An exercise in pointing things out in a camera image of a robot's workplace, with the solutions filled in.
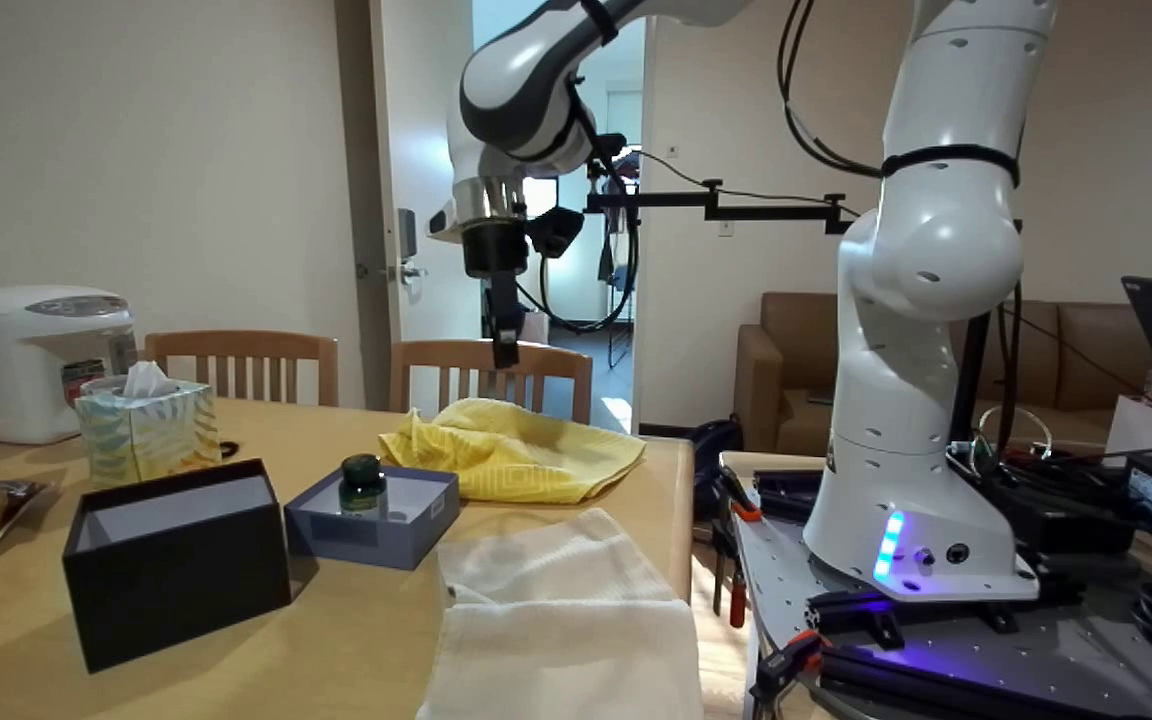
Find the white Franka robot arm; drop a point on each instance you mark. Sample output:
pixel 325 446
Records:
pixel 930 255

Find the patterned tissue box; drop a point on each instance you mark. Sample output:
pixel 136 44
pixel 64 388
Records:
pixel 142 426

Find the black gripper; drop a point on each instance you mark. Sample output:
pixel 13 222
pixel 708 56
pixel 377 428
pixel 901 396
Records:
pixel 492 255

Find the grey blue shallow box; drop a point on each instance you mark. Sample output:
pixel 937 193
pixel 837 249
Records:
pixel 359 535

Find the black stand pole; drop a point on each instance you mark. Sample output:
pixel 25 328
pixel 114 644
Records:
pixel 971 384

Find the grey robot mounting plate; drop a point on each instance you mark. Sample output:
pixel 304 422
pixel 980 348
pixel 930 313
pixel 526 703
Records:
pixel 1111 652

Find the yellow towel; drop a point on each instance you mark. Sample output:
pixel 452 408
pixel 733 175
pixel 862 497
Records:
pixel 511 455

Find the orange black clamp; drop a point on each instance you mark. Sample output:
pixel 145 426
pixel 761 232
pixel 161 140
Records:
pixel 740 494
pixel 790 661
pixel 736 600

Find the brown sofa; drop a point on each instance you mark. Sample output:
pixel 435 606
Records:
pixel 783 373

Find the black control box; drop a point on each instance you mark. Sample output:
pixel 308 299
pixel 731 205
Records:
pixel 1071 514

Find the white paper sheet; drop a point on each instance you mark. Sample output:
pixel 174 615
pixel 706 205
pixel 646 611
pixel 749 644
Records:
pixel 1140 426

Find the dark green small jar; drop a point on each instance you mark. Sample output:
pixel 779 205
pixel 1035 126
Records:
pixel 362 481

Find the white door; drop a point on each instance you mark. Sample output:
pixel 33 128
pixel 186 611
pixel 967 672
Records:
pixel 422 134

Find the beige cloth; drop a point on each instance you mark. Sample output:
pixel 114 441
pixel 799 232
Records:
pixel 562 626

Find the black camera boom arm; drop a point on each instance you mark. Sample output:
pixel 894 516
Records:
pixel 761 208

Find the white electric water boiler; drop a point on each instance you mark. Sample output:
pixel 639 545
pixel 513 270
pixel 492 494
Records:
pixel 21 361

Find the dark blue bag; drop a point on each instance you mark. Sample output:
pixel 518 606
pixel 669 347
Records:
pixel 714 472

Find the wooden chair with dark cushion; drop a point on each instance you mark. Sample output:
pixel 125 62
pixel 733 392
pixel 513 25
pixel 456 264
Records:
pixel 243 347
pixel 468 356

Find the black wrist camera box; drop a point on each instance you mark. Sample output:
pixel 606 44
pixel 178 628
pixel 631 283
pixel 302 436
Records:
pixel 554 230

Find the black open box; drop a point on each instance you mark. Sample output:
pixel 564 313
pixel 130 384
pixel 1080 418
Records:
pixel 178 587

